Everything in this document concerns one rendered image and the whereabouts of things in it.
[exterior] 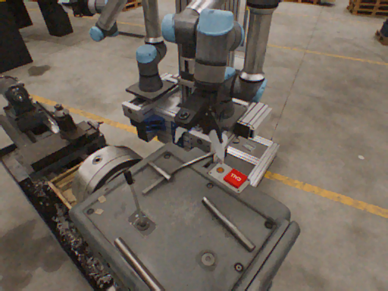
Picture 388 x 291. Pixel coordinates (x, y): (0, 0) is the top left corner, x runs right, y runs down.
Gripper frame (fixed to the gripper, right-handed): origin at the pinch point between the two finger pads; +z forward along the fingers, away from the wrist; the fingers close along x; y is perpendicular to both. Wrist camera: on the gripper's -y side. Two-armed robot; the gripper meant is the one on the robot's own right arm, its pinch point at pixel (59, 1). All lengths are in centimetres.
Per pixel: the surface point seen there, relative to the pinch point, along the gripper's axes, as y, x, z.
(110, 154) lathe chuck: 23, -85, -67
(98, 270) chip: 88, -116, -52
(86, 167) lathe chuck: 24, -92, -60
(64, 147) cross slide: 53, -65, -18
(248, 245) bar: 16, -111, -121
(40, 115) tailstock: 63, -36, 26
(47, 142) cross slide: 53, -64, -6
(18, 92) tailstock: 43, -35, 30
